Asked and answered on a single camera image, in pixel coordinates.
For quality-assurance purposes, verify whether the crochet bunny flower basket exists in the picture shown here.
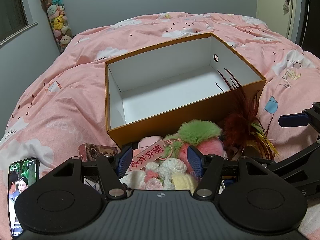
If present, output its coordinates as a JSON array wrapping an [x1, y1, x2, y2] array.
[[120, 157, 200, 191]]

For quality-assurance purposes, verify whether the window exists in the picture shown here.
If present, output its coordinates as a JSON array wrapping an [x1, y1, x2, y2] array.
[[0, 0, 39, 47]]

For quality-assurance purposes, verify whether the pink green peach plush keychain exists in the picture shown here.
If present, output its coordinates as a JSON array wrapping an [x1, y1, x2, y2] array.
[[131, 121, 227, 176]]

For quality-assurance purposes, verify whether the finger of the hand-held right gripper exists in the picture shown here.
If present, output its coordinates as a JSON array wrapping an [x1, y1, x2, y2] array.
[[278, 112, 310, 128]]

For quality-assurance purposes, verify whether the black smartphone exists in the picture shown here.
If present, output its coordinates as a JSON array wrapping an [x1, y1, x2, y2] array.
[[7, 157, 40, 239]]

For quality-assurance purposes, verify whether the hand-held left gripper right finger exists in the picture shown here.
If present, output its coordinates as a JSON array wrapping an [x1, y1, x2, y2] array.
[[187, 145, 273, 199]]

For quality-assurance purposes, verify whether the dark red feather toy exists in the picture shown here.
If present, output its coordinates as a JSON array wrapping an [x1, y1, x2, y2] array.
[[215, 68, 279, 161]]

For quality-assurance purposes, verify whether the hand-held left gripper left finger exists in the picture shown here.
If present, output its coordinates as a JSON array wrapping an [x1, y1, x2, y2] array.
[[54, 146, 133, 200]]

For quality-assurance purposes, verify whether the clear tube of plush toys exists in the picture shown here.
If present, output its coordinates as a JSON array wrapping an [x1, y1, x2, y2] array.
[[41, 0, 73, 53]]

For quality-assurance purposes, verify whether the white door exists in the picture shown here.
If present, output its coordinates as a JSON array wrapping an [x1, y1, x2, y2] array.
[[256, 0, 304, 47]]

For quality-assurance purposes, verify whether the pink printed duvet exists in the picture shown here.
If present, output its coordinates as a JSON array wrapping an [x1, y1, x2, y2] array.
[[0, 12, 320, 240]]

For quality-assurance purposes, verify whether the small brown box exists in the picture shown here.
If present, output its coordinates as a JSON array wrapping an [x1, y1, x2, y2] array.
[[78, 143, 122, 162]]

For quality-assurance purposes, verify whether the orange cardboard box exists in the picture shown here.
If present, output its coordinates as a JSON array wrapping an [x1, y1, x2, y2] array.
[[105, 32, 267, 148]]

